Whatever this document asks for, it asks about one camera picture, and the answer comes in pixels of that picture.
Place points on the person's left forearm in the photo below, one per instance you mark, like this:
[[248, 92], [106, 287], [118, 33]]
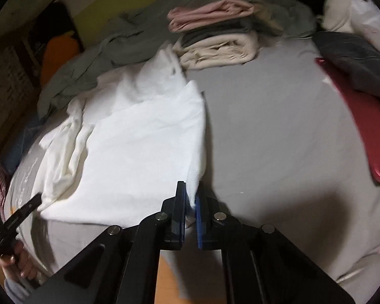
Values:
[[14, 293]]

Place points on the white shirt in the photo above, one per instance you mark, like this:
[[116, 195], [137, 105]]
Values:
[[139, 139]]

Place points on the lattice wooden headboard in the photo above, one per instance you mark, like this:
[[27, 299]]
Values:
[[6, 85]]

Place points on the red flat case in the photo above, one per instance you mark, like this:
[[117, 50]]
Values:
[[367, 126]]

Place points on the grey-green blanket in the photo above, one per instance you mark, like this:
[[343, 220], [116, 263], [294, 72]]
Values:
[[120, 44]]

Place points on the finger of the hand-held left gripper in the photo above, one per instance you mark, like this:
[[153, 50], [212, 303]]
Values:
[[31, 203]]

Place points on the folded pink garment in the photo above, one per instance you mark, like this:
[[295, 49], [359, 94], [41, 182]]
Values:
[[209, 14]]

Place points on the white cloth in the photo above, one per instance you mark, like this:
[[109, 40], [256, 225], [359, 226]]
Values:
[[345, 12]]

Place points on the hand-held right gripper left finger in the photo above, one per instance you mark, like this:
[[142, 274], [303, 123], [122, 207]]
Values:
[[179, 202]]

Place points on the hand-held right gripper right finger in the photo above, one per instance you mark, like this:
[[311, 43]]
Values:
[[199, 224]]

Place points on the orange plush pillow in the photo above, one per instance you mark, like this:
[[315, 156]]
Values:
[[55, 57]]

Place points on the folded cream garment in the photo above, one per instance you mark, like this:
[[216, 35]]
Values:
[[215, 52]]

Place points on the blue pillow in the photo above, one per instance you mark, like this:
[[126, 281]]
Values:
[[22, 142]]

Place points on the folded grey garment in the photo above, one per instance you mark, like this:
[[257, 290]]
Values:
[[215, 30]]

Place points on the person's left hand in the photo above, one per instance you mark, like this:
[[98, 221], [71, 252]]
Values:
[[25, 259]]

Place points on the dark grey cloth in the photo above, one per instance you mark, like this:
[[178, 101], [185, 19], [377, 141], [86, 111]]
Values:
[[351, 57]]

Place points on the person's leg in cream pants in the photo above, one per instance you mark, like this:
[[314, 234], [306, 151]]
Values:
[[367, 275]]

